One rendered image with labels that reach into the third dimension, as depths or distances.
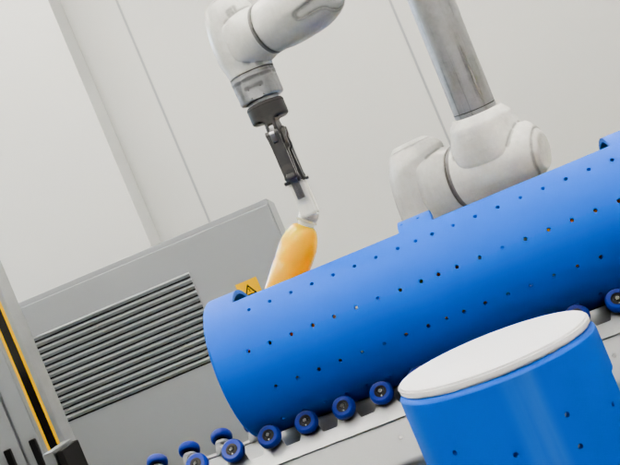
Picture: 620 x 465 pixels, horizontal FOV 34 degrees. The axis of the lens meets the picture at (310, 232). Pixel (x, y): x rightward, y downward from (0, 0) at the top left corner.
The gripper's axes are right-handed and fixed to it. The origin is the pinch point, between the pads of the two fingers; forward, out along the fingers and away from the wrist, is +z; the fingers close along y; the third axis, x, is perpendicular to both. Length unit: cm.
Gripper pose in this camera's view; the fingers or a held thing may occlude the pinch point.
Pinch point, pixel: (304, 198)
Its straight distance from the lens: 195.3
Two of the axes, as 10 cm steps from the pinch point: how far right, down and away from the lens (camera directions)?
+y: -1.4, 0.6, -9.9
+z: 3.9, 9.2, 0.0
